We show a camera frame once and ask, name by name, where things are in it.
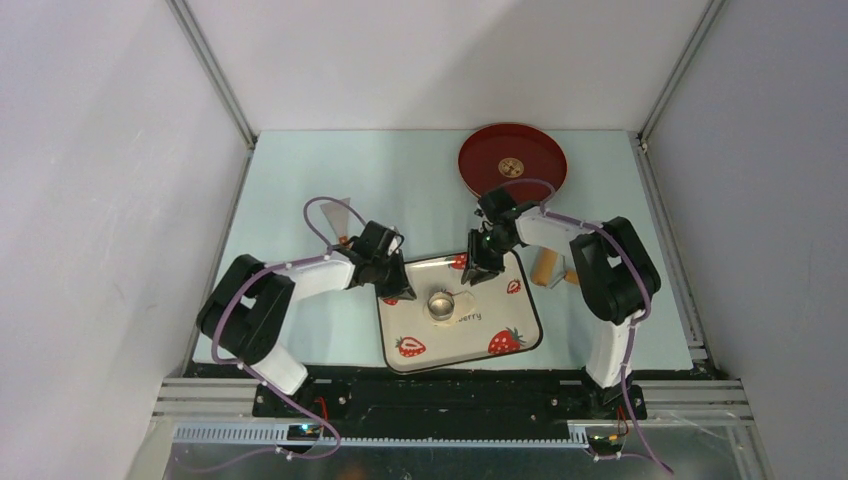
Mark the right aluminium corner post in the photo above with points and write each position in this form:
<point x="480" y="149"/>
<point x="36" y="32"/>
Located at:
<point x="692" y="46"/>

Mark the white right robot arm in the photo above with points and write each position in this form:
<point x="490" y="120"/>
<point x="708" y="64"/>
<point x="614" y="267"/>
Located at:
<point x="616" y="275"/>

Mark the grey slotted cable duct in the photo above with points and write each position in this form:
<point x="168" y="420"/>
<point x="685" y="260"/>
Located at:
<point x="294" y="434"/>

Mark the round steel dough cutter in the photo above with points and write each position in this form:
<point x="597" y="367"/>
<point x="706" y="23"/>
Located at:
<point x="441" y="306"/>

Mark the round dark red tray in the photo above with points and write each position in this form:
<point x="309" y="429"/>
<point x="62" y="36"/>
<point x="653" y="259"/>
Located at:
<point x="529" y="163"/>

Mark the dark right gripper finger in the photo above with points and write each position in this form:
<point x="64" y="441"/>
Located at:
<point x="482" y="267"/>
<point x="475" y="244"/>

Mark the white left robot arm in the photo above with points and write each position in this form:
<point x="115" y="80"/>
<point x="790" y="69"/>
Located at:
<point x="246" y="310"/>

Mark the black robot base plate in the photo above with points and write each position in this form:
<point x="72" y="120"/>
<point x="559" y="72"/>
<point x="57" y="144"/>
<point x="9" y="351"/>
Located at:
<point x="500" y="409"/>

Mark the white strawberry print tray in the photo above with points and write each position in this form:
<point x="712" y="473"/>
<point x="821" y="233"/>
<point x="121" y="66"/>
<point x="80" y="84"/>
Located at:
<point x="504" y="322"/>

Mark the white dough piece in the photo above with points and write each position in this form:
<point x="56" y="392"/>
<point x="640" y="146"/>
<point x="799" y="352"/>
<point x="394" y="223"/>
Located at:
<point x="465" y="304"/>

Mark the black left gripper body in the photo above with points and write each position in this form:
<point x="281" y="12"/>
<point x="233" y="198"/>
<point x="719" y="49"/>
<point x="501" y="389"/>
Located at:
<point x="381" y="262"/>

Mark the aluminium corner post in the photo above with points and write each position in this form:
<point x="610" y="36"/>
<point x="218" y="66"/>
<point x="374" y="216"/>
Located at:
<point x="209" y="63"/>
<point x="692" y="46"/>

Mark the steel scraper orange handle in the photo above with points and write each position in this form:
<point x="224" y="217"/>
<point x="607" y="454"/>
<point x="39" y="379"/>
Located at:
<point x="337" y="217"/>

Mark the left aluminium corner post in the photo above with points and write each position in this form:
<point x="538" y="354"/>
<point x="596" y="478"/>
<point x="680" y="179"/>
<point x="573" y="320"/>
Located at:
<point x="209" y="63"/>

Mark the aluminium frame rail front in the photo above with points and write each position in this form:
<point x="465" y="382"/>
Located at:
<point x="224" y="408"/>

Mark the wooden dough roller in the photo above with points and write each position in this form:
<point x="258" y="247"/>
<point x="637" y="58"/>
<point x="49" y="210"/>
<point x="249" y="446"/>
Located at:
<point x="550" y="269"/>

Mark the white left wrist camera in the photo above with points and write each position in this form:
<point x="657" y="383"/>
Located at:
<point x="396" y="241"/>

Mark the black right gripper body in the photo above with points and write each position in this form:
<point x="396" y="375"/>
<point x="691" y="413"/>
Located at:
<point x="486" y="239"/>

